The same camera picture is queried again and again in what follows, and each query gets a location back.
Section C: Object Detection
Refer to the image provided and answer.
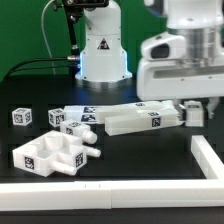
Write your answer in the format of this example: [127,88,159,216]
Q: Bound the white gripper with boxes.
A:
[137,33,224,121]

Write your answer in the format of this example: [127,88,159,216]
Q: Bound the white chair seat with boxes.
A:
[12,131,101,177]

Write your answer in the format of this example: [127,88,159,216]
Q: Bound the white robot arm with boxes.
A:
[77,0,224,112]

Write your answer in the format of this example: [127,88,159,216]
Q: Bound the flat white chair back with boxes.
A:
[64,105,97,124]

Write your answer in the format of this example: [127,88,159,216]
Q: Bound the white chair nut cube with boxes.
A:
[12,108,32,126]

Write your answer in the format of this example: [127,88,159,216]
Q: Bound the rear long white bar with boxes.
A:
[95,100,178,124]

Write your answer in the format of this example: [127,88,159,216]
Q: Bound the white obstacle fence wall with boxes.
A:
[0,135,224,211]

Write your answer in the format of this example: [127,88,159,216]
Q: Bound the black cables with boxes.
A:
[1,55,81,83]

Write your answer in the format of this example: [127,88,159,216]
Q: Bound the black camera stand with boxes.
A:
[53,0,109,75]

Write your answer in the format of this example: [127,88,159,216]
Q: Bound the grey cable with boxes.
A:
[40,0,58,76]

